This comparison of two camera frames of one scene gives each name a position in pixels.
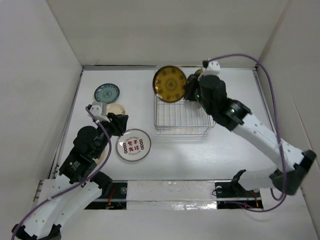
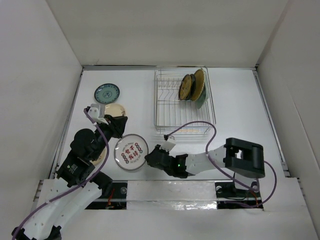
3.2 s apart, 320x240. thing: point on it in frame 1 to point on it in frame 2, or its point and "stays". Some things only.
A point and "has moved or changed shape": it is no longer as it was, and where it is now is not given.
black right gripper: [191, 85] to [157, 149]
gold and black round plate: [169, 84] has moved or changed shape
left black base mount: [113, 197] stays
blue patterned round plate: [107, 93] stays
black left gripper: [118, 123] stays
